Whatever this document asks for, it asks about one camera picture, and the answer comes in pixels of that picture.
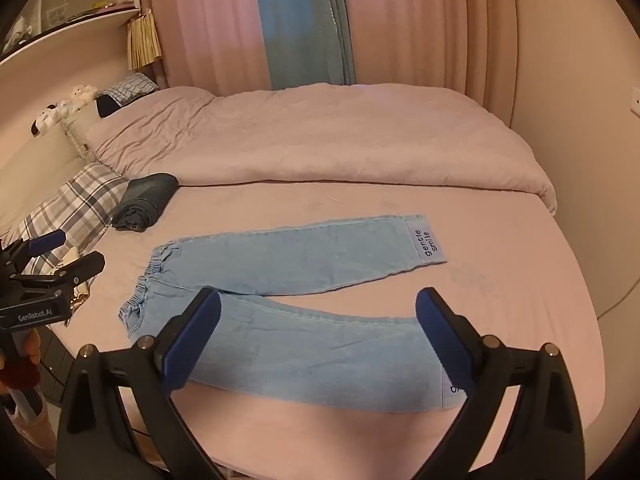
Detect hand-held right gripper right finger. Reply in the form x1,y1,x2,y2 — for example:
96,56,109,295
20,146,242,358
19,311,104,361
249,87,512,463
415,287,586,480

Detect yellow tasselled hanging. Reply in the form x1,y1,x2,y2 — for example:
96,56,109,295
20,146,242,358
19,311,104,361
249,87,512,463
126,8,163,71

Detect dark folded denim garment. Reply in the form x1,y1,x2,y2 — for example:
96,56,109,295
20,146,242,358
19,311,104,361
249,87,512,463
111,172,180,233

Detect person's left hand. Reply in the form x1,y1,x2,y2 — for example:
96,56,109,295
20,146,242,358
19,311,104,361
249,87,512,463
0,332,45,398

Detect light blue denim pants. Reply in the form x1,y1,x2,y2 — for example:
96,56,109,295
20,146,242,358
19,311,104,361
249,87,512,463
117,212,473,413

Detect beige padded headboard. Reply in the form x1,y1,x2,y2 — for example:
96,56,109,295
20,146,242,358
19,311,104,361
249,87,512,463
0,127,87,241

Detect grey white plaid pillow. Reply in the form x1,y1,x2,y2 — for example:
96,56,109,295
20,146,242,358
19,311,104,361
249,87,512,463
0,161,132,276

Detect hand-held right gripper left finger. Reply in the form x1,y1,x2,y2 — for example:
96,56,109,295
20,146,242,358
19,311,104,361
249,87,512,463
56,287,223,480

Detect cream pillow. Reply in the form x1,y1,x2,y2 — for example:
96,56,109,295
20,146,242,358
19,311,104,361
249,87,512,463
61,101,121,153

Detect pink pillow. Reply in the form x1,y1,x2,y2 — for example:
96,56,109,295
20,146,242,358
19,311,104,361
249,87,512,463
84,81,558,216

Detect white wall shelf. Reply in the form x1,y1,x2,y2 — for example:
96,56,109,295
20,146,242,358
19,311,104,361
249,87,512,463
0,0,142,67

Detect blue checked pillow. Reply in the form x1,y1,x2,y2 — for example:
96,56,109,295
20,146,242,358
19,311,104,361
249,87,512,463
96,72,161,117

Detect blue curtain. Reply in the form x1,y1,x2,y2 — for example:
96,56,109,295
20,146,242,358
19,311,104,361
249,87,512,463
250,0,357,92

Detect white black plush toy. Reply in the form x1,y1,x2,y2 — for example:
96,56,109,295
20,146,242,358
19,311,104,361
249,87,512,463
29,105,63,138

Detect pink curtain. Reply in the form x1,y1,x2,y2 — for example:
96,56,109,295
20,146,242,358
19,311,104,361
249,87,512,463
139,0,518,128

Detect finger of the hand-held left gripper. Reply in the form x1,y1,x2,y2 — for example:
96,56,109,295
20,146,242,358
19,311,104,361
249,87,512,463
0,230,68,268
10,252,107,291

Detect white fluffy plush toy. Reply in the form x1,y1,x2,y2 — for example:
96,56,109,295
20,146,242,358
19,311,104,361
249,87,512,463
69,84,99,106

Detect dark bedside cabinet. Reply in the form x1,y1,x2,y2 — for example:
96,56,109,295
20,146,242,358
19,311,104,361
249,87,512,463
40,327,81,406

